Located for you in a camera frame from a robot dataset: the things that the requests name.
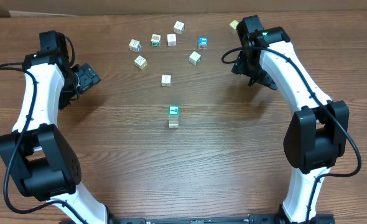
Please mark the wooden block red green picture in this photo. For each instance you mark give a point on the wooden block red green picture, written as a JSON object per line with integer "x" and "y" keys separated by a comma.
{"x": 155, "y": 40}

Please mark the blue framed wooden block centre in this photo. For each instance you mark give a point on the blue framed wooden block centre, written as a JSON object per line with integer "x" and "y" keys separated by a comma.
{"x": 202, "y": 42}

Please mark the green sided elephant block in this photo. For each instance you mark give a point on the green sided elephant block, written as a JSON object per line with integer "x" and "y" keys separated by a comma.
{"x": 195, "y": 58}

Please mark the wooden block under gripper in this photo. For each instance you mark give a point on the wooden block under gripper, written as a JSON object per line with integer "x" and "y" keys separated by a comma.
{"x": 166, "y": 80}

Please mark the wooden block top centre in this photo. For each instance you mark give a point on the wooden block top centre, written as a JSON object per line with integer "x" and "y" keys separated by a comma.
{"x": 179, "y": 27}

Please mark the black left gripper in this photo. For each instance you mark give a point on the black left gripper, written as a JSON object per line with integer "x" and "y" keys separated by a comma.
{"x": 88, "y": 76}

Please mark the wooden block blue side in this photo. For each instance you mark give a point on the wooden block blue side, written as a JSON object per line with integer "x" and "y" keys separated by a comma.
{"x": 135, "y": 45}

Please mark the red E wooden block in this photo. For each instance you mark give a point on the red E wooden block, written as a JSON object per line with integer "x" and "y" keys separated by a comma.
{"x": 173, "y": 118}

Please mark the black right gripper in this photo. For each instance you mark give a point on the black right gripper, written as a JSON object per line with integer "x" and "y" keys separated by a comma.
{"x": 261, "y": 78}

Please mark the yellow topped wooden block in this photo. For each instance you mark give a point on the yellow topped wooden block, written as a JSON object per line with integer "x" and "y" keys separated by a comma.
{"x": 232, "y": 26}

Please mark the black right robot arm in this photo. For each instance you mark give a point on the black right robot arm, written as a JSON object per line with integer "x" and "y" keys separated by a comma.
{"x": 317, "y": 133}

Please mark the wooden block yellow side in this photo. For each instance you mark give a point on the wooden block yellow side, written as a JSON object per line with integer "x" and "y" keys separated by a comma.
{"x": 140, "y": 62}

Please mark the wooden block near camera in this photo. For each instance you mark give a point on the wooden block near camera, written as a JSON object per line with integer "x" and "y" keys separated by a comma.
{"x": 171, "y": 40}

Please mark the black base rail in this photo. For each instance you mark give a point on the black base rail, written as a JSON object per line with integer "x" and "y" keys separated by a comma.
{"x": 250, "y": 219}

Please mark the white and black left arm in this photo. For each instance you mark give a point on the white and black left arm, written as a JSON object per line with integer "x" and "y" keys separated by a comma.
{"x": 41, "y": 167}

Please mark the green L wooden block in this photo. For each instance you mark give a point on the green L wooden block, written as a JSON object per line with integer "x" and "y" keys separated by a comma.
{"x": 174, "y": 110}

